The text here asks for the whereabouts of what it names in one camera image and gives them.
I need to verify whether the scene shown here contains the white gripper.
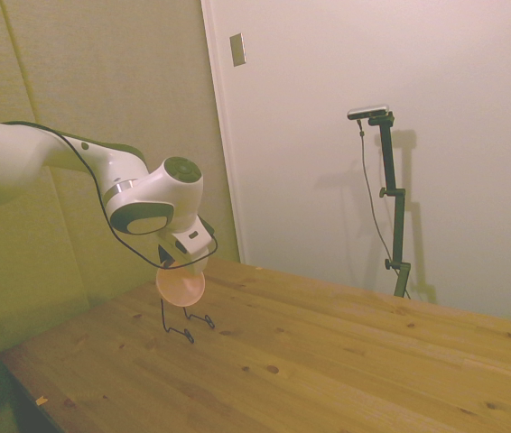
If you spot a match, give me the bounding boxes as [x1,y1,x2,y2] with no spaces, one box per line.
[163,215,217,278]

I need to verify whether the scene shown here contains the orange round plate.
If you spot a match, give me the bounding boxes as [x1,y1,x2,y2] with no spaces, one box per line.
[155,265,207,309]

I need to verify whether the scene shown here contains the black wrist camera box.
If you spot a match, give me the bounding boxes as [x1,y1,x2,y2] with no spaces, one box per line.
[157,244,176,268]

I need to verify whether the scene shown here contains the black wire dish rack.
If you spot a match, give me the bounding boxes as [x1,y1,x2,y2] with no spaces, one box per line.
[159,295,217,345]

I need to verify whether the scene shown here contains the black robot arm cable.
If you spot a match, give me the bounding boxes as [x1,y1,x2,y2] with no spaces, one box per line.
[1,119,219,271]

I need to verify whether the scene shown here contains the white door frame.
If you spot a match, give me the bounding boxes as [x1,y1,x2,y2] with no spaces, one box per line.
[200,0,248,266]

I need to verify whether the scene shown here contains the dark green camera stand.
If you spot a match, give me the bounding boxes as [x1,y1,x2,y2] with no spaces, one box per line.
[367,112,413,299]

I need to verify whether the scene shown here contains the grey wall switch plate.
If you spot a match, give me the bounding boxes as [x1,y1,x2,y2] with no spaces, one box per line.
[229,32,247,69]

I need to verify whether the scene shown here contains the grey exterior camera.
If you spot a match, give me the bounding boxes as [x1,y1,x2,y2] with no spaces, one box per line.
[347,103,392,122]

